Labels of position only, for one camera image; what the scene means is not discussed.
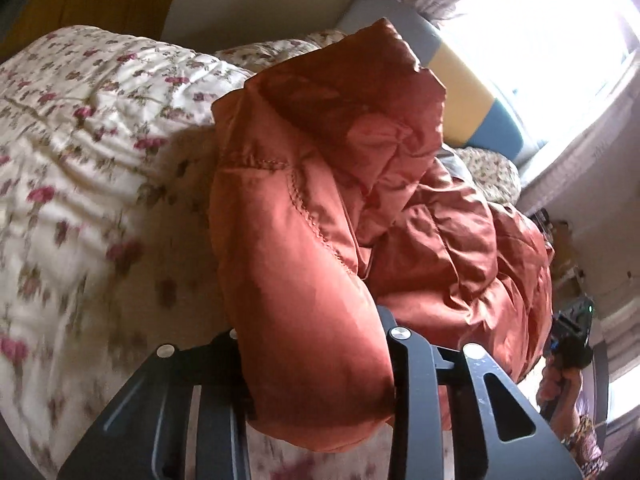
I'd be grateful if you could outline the orange puffer jacket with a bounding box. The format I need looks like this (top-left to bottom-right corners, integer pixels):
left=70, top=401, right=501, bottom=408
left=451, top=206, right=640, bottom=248
left=209, top=20, right=552, bottom=452

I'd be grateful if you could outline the window with bright light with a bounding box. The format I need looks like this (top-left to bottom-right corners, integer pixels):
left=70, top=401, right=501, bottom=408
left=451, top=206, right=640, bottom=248
left=440, top=0, right=639, bottom=165

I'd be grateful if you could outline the grey yellow blue headboard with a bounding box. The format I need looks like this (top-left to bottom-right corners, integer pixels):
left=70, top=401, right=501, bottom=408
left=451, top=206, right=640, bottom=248
left=336, top=0, right=544, bottom=166

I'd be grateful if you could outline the floral bed quilt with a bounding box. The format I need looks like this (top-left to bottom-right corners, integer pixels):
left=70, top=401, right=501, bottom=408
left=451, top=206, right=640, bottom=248
left=0, top=24, right=522, bottom=480

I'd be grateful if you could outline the person's right hand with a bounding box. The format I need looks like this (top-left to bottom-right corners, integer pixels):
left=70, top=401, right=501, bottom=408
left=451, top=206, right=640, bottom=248
left=536, top=356, right=582, bottom=440

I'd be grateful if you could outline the cluttered wooden nightstand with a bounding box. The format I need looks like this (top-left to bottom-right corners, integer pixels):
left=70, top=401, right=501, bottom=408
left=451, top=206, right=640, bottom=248
left=530, top=208, right=584, bottom=312

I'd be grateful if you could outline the brown wooden wardrobe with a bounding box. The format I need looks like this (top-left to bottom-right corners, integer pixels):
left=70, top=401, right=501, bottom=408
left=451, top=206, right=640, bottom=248
left=1, top=0, right=172, bottom=60

